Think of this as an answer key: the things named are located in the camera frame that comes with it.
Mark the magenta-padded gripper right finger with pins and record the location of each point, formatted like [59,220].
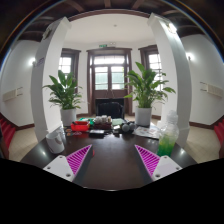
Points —
[166,166]

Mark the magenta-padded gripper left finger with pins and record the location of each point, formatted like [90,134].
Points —
[59,166]

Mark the clear bottle with green drink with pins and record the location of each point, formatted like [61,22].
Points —
[167,141]

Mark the white mug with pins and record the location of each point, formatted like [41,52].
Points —
[54,141]

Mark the printed paper sheet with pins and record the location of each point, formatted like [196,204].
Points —
[146,132]

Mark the red box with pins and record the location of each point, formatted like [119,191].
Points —
[80,127]

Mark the black flat device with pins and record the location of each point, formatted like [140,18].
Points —
[96,132]

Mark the grey round microphones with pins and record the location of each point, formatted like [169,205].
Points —
[126,127]

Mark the brown tray of small jars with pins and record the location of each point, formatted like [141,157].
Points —
[102,123]

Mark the red carpeted staircase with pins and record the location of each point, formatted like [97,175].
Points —
[220,131]
[6,131]

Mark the green notebook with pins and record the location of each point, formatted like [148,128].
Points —
[117,122]

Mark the potted plant in white pot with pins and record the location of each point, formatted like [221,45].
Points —
[144,90]
[66,96]

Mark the black chair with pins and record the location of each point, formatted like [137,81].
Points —
[110,109]

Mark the brown wooden double door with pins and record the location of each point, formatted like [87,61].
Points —
[109,93]

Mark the brown framed window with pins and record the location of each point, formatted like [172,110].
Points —
[65,65]
[154,63]

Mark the green exit sign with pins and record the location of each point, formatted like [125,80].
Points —
[103,45]

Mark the white wall lamp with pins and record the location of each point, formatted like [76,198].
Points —
[32,61]
[190,56]

